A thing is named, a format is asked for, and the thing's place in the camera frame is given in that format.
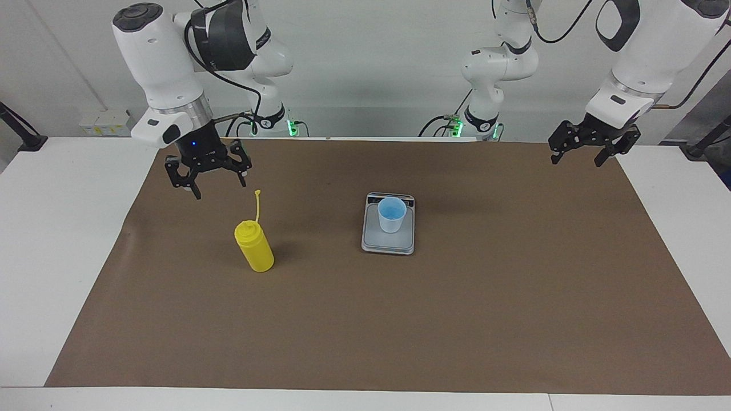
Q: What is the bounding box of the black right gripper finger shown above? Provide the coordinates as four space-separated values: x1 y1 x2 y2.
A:
164 155 202 200
227 139 253 188

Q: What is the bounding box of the white wall outlet box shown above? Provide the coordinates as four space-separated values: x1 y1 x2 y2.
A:
78 108 133 136

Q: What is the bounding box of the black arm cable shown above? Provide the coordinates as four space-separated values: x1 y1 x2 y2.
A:
525 0 731 110
183 0 269 123

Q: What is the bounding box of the black clamp stand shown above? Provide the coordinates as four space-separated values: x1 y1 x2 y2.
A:
0 102 48 152
680 114 731 159

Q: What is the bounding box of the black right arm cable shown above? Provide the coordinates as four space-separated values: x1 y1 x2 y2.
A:
183 0 269 123

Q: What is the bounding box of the yellow squeeze seasoning bottle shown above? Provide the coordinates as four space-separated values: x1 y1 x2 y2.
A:
234 190 275 273

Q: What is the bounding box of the black base cable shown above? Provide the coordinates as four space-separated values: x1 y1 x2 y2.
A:
419 114 457 138

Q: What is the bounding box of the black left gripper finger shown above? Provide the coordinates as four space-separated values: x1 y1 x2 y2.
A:
548 120 583 166
594 124 642 168

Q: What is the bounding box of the dark grey slanted board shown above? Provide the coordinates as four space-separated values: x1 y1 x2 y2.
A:
660 68 731 146

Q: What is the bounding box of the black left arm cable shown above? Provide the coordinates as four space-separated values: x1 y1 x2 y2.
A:
525 0 731 110

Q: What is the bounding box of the brown table mat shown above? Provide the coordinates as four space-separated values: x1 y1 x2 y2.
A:
45 139 731 396

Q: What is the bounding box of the light blue plastic cup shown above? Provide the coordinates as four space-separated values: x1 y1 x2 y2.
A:
377 197 408 233

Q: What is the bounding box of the silver digital kitchen scale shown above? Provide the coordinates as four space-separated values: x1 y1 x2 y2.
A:
361 192 416 256

